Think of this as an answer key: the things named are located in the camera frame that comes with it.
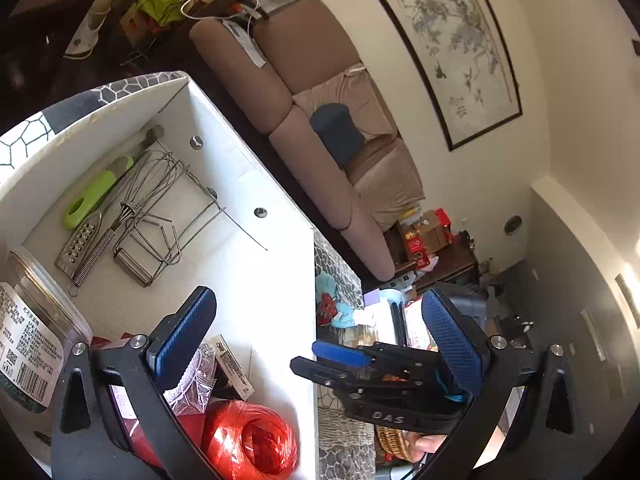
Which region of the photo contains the dark blue cushion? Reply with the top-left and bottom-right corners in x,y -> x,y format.
309,103 -> 364,169

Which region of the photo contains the red can opener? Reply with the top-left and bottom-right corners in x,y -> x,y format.
317,292 -> 338,326

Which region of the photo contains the green handled grater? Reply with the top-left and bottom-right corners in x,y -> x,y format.
54,155 -> 134,278

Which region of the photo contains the person's right hand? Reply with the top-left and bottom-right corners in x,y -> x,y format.
407,428 -> 506,468

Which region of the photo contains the wicker basket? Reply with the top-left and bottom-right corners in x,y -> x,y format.
375,426 -> 412,463

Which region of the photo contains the small barcode packet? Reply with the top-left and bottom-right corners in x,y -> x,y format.
209,335 -> 255,401

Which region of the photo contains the metal whisk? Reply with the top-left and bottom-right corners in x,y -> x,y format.
56,125 -> 180,298

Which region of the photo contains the clear plastic jar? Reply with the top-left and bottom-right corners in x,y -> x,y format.
1,246 -> 93,414

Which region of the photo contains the white cardboard box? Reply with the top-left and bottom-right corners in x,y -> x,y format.
1,73 -> 318,479

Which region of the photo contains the brown sofa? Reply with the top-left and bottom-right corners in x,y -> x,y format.
189,0 -> 425,282

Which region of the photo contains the patterned table cloth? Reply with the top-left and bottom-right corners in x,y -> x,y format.
1,72 -> 375,479

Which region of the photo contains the red twine ball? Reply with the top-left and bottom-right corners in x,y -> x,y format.
177,400 -> 298,480

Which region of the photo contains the framed ink painting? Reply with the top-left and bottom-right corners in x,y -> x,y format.
378,0 -> 523,151

